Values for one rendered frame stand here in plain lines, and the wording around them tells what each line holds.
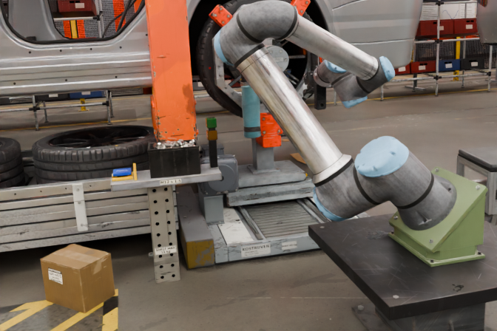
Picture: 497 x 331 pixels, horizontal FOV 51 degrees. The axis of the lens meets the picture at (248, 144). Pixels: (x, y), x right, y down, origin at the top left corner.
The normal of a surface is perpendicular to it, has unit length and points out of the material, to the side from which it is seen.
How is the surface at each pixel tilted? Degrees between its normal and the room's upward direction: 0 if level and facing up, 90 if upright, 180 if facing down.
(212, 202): 90
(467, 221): 90
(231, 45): 100
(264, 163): 90
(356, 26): 90
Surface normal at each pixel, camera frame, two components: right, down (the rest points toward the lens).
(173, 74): 0.22, 0.20
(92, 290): 0.86, 0.07
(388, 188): -0.25, 0.64
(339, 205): -0.48, 0.39
